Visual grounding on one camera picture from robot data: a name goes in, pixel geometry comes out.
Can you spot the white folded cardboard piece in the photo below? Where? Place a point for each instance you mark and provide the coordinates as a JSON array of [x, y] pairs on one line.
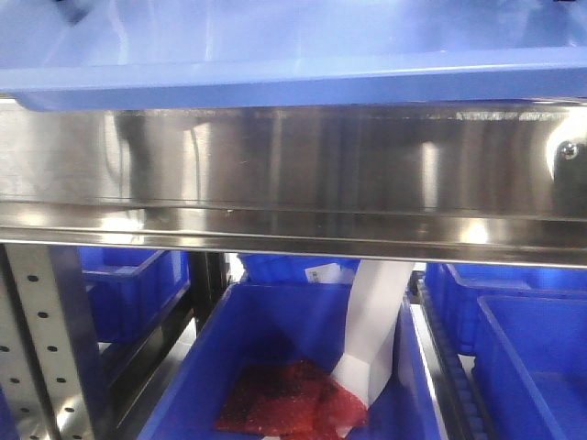
[[375, 299]]

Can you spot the blue bin lower centre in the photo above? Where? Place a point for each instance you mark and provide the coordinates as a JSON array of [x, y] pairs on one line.
[[256, 324]]

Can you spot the blue bin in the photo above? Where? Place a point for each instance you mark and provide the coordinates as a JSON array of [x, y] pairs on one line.
[[454, 290], [275, 268], [129, 287], [530, 366], [256, 324]]

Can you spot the red bubble wrap bag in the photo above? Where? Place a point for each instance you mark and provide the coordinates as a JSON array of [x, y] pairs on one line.
[[290, 401]]

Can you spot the blue bin lower right rear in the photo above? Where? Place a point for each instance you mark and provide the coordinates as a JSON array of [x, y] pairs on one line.
[[454, 290]]

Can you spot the blue plastic tray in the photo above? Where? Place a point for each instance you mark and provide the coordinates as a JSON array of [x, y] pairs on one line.
[[102, 55]]

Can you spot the blue bin lower left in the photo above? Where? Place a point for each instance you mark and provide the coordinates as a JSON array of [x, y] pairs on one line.
[[129, 287]]

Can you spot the stainless steel shelf beam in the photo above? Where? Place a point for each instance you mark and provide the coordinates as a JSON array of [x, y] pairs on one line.
[[471, 182]]

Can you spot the blue bin lower back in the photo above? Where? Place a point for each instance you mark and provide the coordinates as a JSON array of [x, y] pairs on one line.
[[275, 268]]

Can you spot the blue bin lower right front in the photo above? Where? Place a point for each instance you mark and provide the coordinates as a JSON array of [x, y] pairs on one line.
[[530, 366]]

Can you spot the perforated steel shelf upright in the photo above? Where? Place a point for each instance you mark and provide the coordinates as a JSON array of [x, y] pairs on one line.
[[52, 377]]

